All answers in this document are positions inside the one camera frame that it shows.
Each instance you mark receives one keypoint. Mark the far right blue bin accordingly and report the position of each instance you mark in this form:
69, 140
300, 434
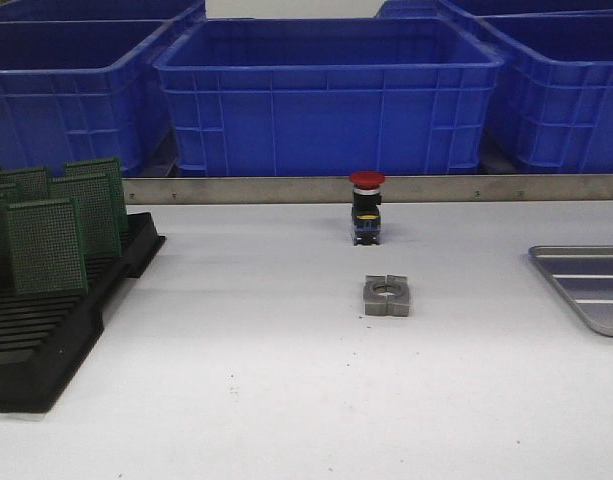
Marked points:
481, 8

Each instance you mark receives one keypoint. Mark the green perforated circuit board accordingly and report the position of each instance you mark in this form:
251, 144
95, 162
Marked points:
46, 247
92, 195

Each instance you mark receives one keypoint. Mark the red emergency stop button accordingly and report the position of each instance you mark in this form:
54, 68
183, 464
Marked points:
365, 214

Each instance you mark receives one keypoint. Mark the centre blue plastic bin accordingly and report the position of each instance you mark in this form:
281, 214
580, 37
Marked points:
318, 97

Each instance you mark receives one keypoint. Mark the blue plastic bin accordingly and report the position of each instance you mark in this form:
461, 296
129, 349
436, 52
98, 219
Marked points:
318, 97
552, 108
80, 90

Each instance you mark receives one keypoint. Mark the rear right green circuit board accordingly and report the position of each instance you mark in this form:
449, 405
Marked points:
109, 166

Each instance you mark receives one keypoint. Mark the left blue plastic bin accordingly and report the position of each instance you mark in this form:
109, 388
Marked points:
80, 90

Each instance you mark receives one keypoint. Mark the right blue plastic bin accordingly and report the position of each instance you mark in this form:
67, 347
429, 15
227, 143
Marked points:
552, 108

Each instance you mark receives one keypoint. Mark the rear left green circuit board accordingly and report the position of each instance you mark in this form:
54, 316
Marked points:
32, 183

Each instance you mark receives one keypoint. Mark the silver metal tray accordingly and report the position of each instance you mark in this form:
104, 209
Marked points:
583, 277

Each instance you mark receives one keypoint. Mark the steel table edge rail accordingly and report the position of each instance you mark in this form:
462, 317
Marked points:
397, 189

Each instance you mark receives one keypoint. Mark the grey metal clamp block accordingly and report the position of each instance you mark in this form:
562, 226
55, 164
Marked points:
386, 295

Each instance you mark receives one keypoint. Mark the black slotted board rack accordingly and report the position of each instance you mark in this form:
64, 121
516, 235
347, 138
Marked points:
44, 339

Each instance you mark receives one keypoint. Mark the far left blue bin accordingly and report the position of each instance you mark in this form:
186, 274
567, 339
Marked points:
84, 10

